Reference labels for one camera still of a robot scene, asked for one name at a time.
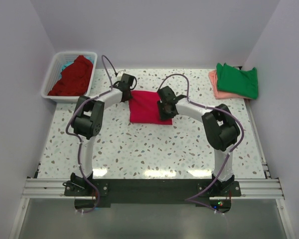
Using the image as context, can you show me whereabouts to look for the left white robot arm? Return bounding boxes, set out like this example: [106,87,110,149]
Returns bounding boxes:
[64,73,137,197]

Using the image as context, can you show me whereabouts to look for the folded green t-shirt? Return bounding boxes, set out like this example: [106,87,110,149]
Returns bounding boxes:
[216,63,259,100]

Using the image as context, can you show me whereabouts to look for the white plastic laundry basket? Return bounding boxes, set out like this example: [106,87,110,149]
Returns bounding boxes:
[41,51,97,103]

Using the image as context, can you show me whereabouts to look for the dark red t-shirt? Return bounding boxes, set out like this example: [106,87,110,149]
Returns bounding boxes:
[48,55,93,97]

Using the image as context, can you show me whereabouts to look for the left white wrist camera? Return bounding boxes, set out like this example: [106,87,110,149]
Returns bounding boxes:
[116,72,123,81]

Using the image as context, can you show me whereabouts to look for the pink red t-shirt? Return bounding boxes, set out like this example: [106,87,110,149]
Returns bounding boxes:
[129,90,172,125]

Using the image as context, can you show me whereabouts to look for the folded peach t-shirt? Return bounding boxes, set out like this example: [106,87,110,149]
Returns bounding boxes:
[208,70,249,100]

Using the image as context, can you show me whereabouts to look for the aluminium rail frame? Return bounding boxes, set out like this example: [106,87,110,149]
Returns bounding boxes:
[8,104,296,239]

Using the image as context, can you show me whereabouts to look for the light blue t-shirt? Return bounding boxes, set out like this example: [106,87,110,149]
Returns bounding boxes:
[61,57,94,72]

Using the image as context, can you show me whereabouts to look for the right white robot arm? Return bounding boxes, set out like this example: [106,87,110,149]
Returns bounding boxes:
[157,86,244,201]

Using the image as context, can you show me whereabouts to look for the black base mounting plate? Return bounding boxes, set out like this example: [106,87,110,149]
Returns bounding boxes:
[63,177,242,212]

